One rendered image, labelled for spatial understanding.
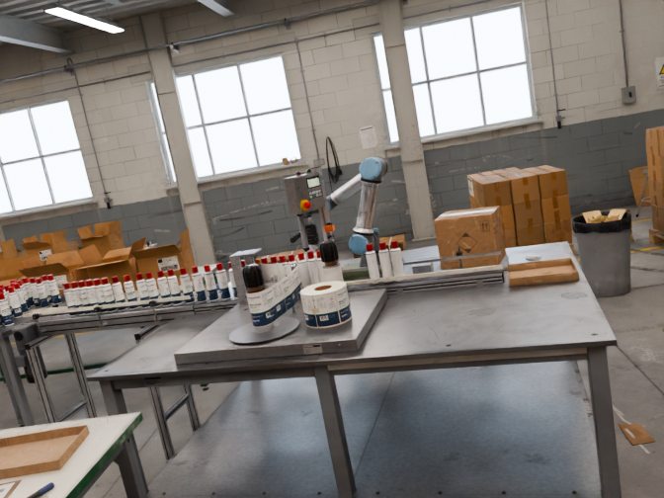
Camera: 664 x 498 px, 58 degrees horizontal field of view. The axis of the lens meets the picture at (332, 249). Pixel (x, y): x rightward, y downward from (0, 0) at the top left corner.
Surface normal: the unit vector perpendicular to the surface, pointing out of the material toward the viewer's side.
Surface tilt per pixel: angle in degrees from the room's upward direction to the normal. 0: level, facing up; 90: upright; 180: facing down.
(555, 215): 91
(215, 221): 90
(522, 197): 91
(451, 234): 90
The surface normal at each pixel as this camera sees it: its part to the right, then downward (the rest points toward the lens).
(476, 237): -0.41, 0.25
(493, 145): -0.11, 0.21
